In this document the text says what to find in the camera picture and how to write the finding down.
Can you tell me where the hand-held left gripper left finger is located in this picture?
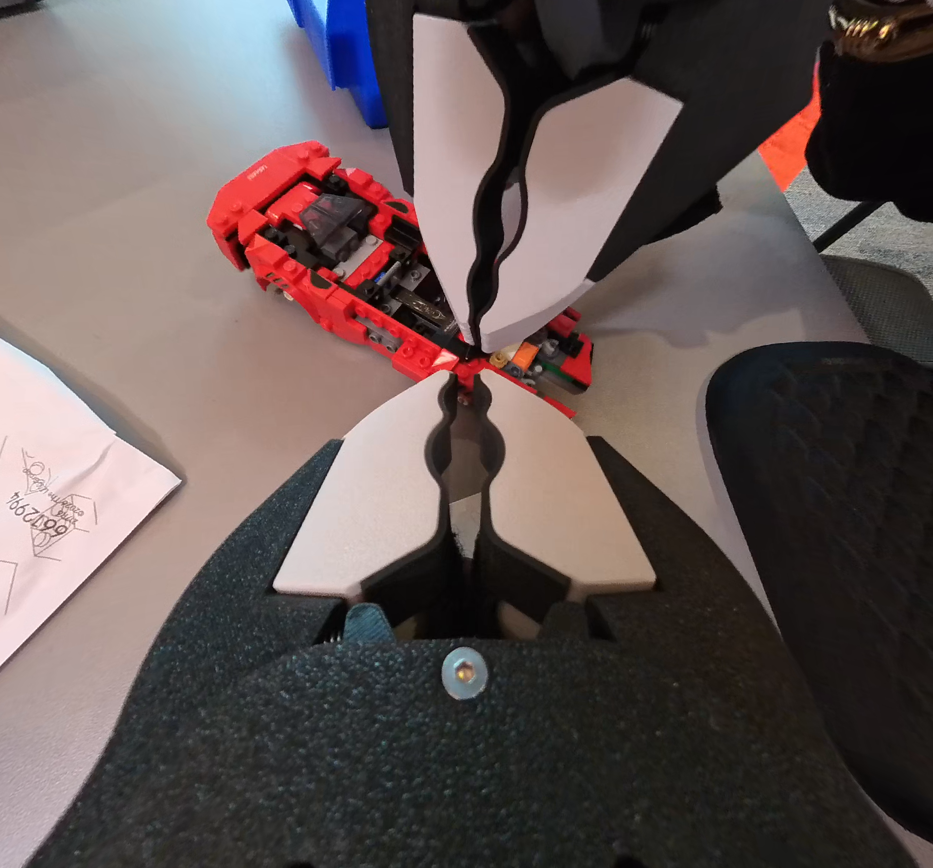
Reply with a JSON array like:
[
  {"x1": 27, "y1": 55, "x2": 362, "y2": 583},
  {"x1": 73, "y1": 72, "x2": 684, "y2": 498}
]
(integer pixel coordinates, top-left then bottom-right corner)
[{"x1": 273, "y1": 371, "x2": 453, "y2": 601}]

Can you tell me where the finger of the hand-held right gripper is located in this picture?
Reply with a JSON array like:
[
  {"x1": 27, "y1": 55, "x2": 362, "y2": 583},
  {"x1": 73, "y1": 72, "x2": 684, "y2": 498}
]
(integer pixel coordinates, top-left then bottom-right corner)
[
  {"x1": 412, "y1": 11, "x2": 529, "y2": 346},
  {"x1": 477, "y1": 75, "x2": 684, "y2": 353}
]

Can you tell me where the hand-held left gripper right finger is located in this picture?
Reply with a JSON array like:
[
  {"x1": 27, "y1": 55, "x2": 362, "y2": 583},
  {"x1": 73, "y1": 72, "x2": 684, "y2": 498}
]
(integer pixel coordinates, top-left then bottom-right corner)
[{"x1": 477, "y1": 371, "x2": 658, "y2": 604}]

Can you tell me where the red toy brick car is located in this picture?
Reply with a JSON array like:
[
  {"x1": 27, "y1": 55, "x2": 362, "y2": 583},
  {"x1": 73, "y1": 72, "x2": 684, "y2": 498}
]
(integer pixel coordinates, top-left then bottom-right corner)
[{"x1": 207, "y1": 141, "x2": 595, "y2": 418}]

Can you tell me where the person's right forearm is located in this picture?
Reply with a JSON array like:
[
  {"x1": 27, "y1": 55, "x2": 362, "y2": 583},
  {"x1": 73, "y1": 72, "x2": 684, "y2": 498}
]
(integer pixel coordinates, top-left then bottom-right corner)
[{"x1": 805, "y1": 40, "x2": 933, "y2": 224}]

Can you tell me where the blue plastic bin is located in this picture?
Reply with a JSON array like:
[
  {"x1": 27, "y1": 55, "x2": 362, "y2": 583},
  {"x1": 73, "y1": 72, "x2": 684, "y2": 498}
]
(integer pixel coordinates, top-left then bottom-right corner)
[{"x1": 259, "y1": 0, "x2": 389, "y2": 130}]

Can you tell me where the black table leg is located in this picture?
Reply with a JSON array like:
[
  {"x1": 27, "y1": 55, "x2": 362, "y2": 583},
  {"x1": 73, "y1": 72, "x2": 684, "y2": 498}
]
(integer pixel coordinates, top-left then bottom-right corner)
[{"x1": 811, "y1": 199, "x2": 885, "y2": 254}]

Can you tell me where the mesh office chair seat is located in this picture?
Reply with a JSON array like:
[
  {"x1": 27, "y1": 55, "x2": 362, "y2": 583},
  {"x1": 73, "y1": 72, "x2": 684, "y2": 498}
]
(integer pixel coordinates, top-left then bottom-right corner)
[{"x1": 816, "y1": 254, "x2": 933, "y2": 367}]

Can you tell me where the white paper bag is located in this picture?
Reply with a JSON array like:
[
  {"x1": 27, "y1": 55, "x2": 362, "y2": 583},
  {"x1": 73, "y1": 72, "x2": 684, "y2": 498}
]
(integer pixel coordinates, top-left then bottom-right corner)
[{"x1": 0, "y1": 338, "x2": 183, "y2": 667}]

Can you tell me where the gold bracelet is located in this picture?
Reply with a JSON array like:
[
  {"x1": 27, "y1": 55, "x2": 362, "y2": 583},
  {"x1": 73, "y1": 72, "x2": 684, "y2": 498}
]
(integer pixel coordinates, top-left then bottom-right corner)
[{"x1": 827, "y1": 0, "x2": 933, "y2": 61}]

